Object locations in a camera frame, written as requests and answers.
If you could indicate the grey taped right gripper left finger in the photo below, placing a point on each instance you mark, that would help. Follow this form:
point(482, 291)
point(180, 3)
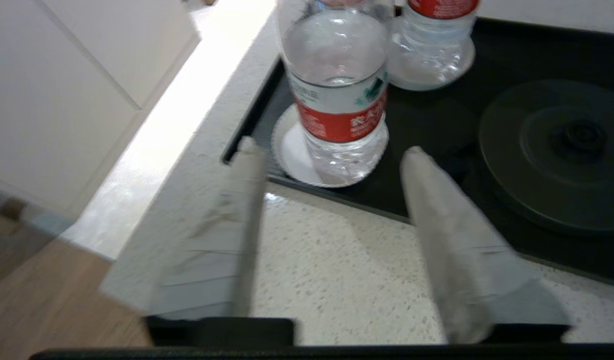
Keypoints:
point(222, 250)

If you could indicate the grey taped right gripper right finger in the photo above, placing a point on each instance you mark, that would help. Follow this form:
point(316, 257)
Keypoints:
point(462, 250)

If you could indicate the clear water bottle red cap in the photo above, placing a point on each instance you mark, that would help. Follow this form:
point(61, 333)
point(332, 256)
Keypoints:
point(432, 45)
point(337, 90)

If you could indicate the round black kettle base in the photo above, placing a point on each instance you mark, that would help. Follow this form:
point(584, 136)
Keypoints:
point(562, 160)

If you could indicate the white paper coaster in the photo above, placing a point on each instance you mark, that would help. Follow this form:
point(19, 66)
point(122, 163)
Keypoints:
point(462, 70)
point(289, 155)

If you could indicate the black rectangular tray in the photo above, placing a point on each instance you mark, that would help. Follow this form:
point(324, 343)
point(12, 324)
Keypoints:
point(437, 130)

